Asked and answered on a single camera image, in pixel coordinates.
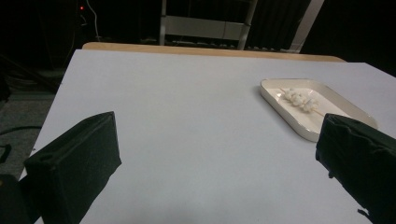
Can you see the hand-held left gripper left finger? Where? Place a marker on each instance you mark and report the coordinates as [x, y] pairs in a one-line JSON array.
[[74, 161]]

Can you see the metal stand frame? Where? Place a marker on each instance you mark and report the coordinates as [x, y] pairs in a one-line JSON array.
[[202, 29]]

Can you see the white rectangular tray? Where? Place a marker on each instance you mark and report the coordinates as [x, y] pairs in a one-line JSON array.
[[299, 119]]

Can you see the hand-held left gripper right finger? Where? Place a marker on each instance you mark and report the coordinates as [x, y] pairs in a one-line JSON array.
[[361, 155]]

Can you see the white skewer of balls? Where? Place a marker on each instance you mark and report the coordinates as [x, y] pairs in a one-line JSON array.
[[299, 100]]

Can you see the white slanted post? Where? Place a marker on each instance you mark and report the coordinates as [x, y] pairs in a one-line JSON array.
[[306, 25]]

